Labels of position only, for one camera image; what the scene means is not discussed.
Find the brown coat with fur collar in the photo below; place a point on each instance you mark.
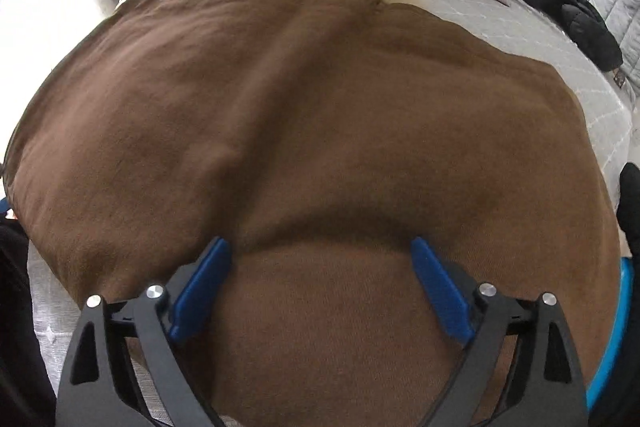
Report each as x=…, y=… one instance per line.
x=300, y=107

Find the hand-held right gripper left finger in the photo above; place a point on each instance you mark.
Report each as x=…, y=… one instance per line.
x=197, y=297

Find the blue round rim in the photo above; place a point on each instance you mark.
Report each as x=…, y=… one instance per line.
x=617, y=332

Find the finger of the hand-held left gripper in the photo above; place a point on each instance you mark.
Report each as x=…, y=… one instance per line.
x=4, y=204

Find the black puffer jacket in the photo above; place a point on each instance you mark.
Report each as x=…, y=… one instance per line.
x=575, y=17

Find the dark cloth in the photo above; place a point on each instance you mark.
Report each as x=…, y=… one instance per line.
x=631, y=207

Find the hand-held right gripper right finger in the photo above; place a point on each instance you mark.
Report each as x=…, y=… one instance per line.
x=442, y=292

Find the person's dark clothing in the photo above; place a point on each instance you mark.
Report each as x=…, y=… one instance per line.
x=20, y=317

